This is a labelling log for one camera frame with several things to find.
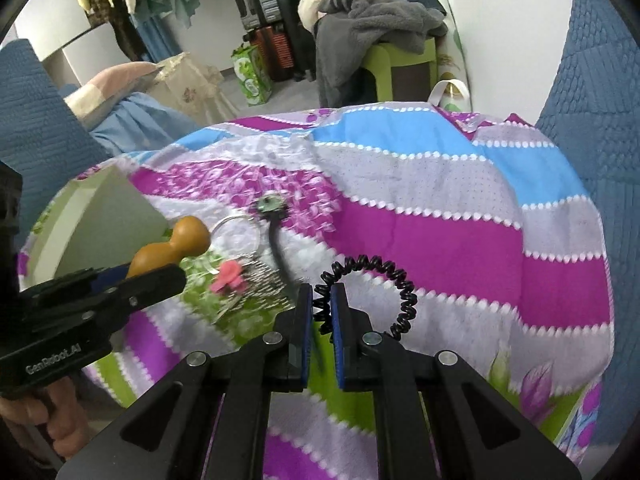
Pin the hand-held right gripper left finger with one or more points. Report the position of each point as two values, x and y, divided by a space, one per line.
305 332

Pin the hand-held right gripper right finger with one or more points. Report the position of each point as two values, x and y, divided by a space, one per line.
340 335

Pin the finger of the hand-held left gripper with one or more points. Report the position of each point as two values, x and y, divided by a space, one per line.
145 287
107 277

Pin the white cardboard box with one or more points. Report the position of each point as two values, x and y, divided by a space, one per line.
115 220

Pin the wooden gourd pendant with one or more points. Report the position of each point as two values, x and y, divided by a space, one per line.
190 237

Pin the small silver keyring tool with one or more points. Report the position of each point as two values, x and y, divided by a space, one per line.
225 312

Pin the pink charm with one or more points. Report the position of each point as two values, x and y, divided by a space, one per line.
227 275

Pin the person's left hand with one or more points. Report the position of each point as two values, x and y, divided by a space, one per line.
60 425

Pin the striped floral blanket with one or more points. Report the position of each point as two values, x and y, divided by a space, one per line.
450 240

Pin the light blue cloth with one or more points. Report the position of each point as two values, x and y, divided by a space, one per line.
140 122

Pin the blue quilted sofa cushion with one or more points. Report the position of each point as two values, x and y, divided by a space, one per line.
595 90
40 125

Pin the pink and cream pillow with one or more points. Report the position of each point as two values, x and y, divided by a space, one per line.
115 82

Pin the green shopping bag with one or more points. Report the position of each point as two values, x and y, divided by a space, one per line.
252 77

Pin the orange suitcase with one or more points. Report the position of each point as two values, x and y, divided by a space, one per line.
272 52

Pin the green plastic stool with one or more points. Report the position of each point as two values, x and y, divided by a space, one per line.
400 50

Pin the grey fleece clothes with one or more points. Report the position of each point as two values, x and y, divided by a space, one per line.
380 20

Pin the floral printed board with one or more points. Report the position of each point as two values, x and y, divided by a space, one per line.
452 35

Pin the cream cloth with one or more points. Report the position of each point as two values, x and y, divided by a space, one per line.
315 2

